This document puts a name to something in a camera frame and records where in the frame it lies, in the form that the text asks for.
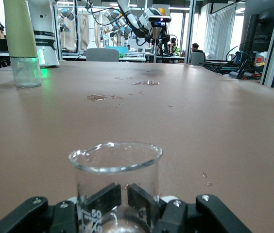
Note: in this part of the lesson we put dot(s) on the grey blue-jointed robot arm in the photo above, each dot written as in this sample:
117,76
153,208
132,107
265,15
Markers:
121,26
66,15

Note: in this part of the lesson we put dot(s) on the yellow hard hat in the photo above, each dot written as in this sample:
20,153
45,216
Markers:
162,11

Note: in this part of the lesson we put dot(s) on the grey office chair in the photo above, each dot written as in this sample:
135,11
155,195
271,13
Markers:
196,58
103,54

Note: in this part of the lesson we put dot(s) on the steel double-cone jigger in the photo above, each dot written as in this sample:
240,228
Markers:
156,31

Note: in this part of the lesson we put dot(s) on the clear glass measuring beaker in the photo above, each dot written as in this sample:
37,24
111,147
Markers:
117,170

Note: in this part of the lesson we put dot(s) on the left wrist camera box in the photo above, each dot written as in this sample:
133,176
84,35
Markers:
160,18

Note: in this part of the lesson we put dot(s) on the white window curtain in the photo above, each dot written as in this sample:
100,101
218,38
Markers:
222,31

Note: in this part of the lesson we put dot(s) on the medium spilled liquid puddle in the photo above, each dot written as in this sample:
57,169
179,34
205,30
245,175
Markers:
95,97

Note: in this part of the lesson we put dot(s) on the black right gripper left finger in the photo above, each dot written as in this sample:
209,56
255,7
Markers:
30,213

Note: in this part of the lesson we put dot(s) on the black computer monitor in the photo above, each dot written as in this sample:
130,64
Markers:
251,31

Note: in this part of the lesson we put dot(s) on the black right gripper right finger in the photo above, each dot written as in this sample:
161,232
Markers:
212,211

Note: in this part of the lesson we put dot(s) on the teal plastic bin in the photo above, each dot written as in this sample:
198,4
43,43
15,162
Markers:
115,49

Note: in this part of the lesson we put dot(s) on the green-sleeved glass shaker bottle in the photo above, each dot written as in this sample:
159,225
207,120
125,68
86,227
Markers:
20,36

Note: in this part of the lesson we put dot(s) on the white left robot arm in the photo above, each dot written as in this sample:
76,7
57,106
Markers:
46,48

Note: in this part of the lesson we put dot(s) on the seated person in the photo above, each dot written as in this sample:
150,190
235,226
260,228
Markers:
195,47

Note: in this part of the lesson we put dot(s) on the brown table mat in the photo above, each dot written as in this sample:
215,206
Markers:
200,121

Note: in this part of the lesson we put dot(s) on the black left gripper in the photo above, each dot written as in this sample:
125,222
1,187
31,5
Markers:
165,29

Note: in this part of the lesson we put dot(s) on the large spilled liquid puddle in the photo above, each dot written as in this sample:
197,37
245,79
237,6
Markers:
146,83

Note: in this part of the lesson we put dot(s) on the small spilled liquid puddle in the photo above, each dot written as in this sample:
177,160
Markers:
118,78

